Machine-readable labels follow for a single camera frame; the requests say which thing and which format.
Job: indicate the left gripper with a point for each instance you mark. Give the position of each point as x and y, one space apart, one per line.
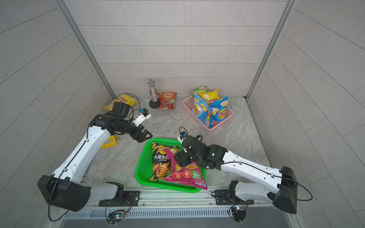
137 136

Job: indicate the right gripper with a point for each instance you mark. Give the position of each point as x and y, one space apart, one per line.
182 156

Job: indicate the pink chips bag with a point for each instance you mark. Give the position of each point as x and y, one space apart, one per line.
185 175

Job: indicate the black orange snack bag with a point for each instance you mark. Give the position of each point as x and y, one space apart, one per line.
161 161

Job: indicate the light blue chips bag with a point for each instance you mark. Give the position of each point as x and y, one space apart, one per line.
200 108

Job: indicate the yellow chips bag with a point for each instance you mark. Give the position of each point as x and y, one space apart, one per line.
210 97
123 98

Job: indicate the green cucumber chips bag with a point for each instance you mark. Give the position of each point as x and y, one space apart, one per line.
199 90

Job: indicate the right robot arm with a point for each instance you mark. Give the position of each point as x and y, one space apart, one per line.
278 186

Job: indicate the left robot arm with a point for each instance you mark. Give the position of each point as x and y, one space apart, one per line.
74 167

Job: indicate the green plastic basket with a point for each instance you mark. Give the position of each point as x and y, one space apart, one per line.
144 169

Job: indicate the red chips bag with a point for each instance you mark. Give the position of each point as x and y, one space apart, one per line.
167 100

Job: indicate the glass jar on stand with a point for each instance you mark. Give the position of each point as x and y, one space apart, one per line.
155 101

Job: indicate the right circuit board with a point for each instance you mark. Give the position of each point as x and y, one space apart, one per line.
237 214

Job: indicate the circuit board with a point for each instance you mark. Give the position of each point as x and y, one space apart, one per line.
237 214
115 217

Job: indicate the left circuit board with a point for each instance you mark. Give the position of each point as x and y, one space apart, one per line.
115 217

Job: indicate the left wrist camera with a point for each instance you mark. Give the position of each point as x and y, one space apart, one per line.
143 115

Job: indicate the yellow plastic frame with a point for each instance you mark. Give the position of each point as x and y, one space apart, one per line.
110 142

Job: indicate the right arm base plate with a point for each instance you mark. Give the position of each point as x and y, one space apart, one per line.
223 198

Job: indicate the aluminium rail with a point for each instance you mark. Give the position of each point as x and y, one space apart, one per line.
176 196

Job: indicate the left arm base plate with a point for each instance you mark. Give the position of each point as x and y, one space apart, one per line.
122 199

